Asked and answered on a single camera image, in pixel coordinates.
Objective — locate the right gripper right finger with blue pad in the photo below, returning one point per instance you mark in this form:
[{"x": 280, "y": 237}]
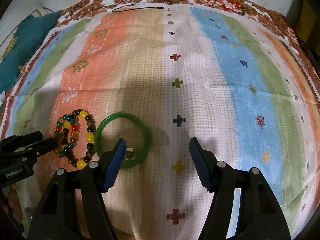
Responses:
[{"x": 260, "y": 215}]

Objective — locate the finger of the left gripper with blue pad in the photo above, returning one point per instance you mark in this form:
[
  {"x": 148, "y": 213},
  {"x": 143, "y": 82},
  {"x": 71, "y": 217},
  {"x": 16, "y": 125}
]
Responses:
[
  {"x": 22, "y": 138},
  {"x": 36, "y": 150}
]

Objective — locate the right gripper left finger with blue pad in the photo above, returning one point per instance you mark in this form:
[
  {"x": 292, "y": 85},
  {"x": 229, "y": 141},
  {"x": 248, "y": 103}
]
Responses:
[{"x": 56, "y": 215}]

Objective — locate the green jade bangle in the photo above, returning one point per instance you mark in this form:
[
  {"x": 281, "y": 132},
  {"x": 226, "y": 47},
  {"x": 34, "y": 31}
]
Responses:
[{"x": 140, "y": 156}]

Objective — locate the teal blanket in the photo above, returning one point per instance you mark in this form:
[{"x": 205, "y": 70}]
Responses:
[{"x": 27, "y": 39}]

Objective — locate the striped colourful woven mat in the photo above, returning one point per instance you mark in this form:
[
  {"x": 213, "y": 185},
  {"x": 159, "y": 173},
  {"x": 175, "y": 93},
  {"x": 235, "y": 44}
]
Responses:
[{"x": 186, "y": 71}]

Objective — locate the floral brown bed sheet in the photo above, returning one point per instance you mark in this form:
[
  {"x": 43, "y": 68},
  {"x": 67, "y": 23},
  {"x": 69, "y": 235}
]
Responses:
[{"x": 75, "y": 132}]

